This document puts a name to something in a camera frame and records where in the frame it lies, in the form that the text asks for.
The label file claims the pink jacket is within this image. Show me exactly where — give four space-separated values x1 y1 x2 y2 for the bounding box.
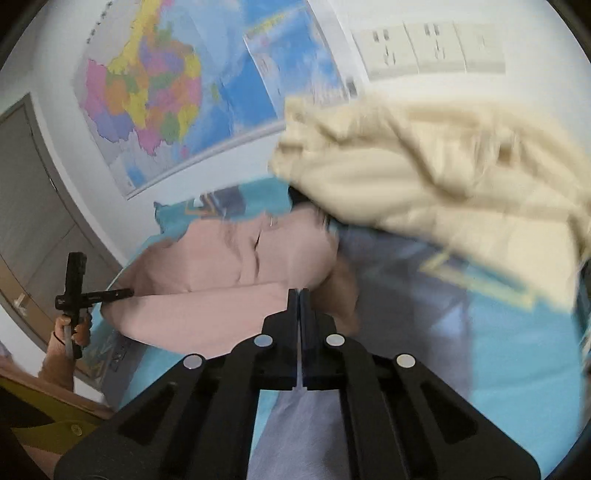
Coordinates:
101 204 359 358

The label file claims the person left hand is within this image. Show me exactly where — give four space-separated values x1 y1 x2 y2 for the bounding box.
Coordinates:
50 310 92 352

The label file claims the grey door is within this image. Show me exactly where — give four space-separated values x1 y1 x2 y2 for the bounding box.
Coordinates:
1 95 121 318

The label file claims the yellow green sleeve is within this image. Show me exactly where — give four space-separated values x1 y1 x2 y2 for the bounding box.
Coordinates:
1 363 113 479

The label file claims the teal bed sheet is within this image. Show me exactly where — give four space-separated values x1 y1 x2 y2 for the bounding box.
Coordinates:
83 227 590 479

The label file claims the teal patterned pillow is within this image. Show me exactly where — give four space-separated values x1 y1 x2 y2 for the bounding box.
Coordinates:
154 177 291 239

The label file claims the cream beige garment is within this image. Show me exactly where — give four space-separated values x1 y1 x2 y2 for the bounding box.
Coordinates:
269 97 590 310

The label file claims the colourful wall map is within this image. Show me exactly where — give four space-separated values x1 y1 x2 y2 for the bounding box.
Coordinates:
72 0 346 197

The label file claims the white wall socket panel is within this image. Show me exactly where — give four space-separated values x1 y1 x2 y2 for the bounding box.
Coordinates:
353 21 506 81

